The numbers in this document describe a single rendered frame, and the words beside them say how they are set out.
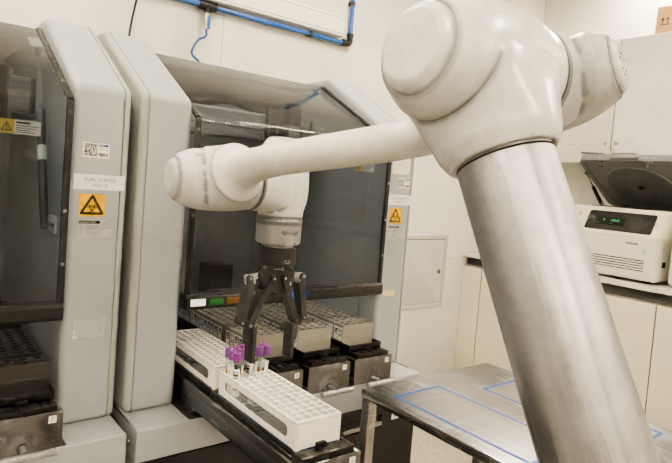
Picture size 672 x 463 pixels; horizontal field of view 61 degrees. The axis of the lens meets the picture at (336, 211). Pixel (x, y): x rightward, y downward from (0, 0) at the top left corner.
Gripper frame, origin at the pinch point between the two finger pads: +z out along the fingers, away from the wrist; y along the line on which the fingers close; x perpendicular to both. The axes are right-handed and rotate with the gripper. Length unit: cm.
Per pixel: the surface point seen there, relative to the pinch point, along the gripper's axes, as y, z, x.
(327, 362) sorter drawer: 30.0, 13.0, 18.8
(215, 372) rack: -4.6, 9.0, 13.4
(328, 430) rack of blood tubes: 1.9, 10.3, -18.4
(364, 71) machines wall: 134, -94, 138
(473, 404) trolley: 41.0, 12.1, -19.7
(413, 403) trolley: 29.0, 12.1, -13.1
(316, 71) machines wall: 103, -88, 138
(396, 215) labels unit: 58, -25, 27
